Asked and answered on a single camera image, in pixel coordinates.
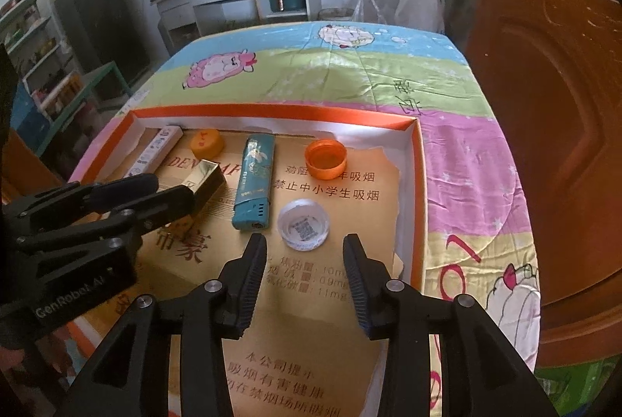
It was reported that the orange bottle cap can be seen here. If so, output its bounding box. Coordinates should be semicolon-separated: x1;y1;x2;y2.
305;139;347;180
190;129;225;161

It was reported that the brown wooden door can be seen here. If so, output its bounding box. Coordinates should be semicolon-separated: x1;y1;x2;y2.
466;0;621;366

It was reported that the dark green cabinet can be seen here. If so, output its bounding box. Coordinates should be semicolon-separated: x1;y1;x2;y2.
55;0;150;84

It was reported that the teal lighter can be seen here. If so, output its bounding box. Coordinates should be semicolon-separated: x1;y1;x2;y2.
232;134;275;231

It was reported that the gold cigarette box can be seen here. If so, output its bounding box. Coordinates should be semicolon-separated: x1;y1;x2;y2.
181;159;225;217

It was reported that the green storage shelf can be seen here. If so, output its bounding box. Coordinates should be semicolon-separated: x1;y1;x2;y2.
0;0;74;146

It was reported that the white bottle cap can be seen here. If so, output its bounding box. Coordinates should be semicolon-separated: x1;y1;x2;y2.
277;199;330;252

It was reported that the green blue carton box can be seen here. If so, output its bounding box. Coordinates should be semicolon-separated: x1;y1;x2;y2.
535;355;621;416

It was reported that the white slim box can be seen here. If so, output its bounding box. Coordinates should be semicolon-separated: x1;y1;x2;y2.
126;126;183;177

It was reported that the green stool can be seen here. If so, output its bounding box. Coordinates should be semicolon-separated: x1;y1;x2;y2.
35;61;133;157

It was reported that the orange-rimmed cardboard tray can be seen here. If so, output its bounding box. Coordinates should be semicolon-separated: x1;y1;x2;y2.
70;105;427;416

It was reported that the colourful cartoon tablecloth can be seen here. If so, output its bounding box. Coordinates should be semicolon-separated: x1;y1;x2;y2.
62;20;543;417

